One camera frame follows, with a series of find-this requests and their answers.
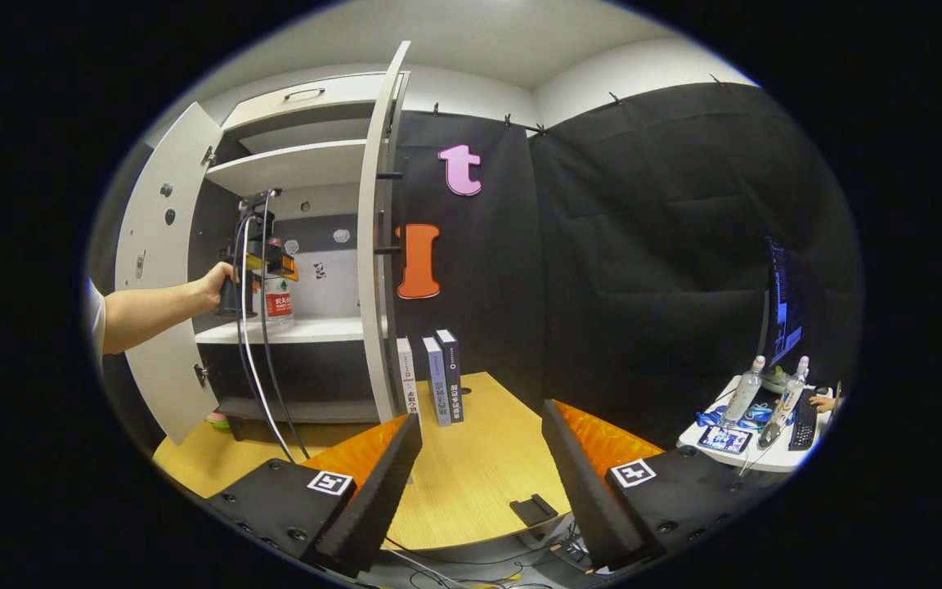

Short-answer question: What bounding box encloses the computer monitor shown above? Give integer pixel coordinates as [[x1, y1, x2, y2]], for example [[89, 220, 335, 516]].
[[765, 237, 807, 373]]

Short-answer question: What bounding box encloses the black keyboard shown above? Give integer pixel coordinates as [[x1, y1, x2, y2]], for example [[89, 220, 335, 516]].
[[788, 389, 819, 451]]

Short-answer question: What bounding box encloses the black backdrop cloth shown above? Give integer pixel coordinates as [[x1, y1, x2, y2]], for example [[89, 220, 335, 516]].
[[85, 82, 863, 455]]

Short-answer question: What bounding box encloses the white side table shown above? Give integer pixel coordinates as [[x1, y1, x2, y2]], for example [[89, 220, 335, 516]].
[[678, 375, 836, 474]]

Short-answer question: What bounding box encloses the clear water bottle red label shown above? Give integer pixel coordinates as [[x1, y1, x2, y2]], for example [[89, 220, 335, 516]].
[[262, 237, 296, 332]]

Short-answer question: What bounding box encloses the white cabinet shelf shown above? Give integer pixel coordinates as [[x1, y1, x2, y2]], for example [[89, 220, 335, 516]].
[[205, 139, 370, 197], [195, 317, 367, 344]]

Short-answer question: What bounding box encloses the smartphone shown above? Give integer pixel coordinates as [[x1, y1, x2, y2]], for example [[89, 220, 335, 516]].
[[698, 425, 754, 455]]

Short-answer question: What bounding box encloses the white cabinet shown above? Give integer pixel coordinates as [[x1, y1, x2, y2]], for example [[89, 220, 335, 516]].
[[189, 72, 410, 425]]

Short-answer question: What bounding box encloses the black phone stand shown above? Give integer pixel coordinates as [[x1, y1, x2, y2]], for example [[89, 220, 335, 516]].
[[509, 493, 559, 527]]

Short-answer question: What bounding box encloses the grey book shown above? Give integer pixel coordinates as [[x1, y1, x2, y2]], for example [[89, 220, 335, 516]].
[[422, 335, 452, 428]]

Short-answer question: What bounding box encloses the white cable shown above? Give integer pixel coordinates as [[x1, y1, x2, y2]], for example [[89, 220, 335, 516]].
[[240, 192, 296, 465]]

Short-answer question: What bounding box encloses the black cable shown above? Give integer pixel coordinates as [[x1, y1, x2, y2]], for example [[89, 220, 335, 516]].
[[261, 190, 311, 461]]

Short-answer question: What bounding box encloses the white book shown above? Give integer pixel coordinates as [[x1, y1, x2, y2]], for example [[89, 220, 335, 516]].
[[396, 337, 423, 425]]

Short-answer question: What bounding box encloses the white cabinet door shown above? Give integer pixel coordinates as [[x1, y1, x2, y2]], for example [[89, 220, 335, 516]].
[[114, 102, 225, 445], [357, 41, 412, 422]]

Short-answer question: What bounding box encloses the bundle of floor cables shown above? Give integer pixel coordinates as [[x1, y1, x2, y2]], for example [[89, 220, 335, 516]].
[[381, 528, 603, 589]]

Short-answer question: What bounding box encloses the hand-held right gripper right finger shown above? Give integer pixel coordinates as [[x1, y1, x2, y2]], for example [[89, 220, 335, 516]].
[[541, 399, 766, 572]]

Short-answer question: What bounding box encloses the clear plastic bottle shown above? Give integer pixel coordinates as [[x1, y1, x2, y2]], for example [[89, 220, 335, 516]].
[[757, 356, 810, 449], [723, 355, 766, 426]]

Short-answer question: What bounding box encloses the dark book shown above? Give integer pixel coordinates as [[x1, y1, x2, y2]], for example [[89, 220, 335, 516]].
[[435, 329, 465, 423]]

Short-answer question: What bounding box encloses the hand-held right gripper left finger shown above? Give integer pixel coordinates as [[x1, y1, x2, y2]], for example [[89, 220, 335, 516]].
[[205, 413, 424, 578]]

